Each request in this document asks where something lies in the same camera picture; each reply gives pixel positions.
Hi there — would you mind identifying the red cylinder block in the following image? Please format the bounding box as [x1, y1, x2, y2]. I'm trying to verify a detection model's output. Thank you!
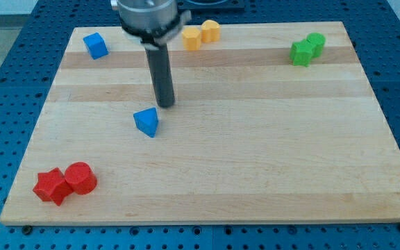
[65, 162, 97, 195]

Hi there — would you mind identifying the wooden board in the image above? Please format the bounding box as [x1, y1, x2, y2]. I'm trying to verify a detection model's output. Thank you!
[0, 22, 400, 226]

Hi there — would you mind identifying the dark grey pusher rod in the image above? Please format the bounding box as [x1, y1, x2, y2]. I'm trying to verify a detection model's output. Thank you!
[146, 45, 175, 108]

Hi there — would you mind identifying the green star block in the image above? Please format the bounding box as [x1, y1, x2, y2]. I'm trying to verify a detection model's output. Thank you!
[290, 39, 315, 67]

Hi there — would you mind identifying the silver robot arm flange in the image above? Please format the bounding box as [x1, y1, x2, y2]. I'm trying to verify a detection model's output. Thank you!
[110, 0, 192, 50]

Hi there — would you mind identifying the blue triangle block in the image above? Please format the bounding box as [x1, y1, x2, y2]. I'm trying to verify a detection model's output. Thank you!
[133, 107, 158, 138]

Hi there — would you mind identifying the blue cube block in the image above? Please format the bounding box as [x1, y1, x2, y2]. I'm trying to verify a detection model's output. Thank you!
[83, 33, 109, 60]

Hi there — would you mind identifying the red star block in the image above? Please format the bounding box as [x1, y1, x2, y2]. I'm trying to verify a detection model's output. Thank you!
[33, 167, 74, 206]

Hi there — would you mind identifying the green cylinder block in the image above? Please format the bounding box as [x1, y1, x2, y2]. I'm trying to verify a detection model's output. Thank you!
[306, 33, 326, 58]

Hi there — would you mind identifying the yellow heart block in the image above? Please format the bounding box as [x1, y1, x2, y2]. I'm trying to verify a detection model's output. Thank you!
[201, 19, 221, 43]

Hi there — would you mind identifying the yellow hexagon block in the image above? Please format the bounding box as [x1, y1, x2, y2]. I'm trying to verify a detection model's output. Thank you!
[182, 27, 201, 51]

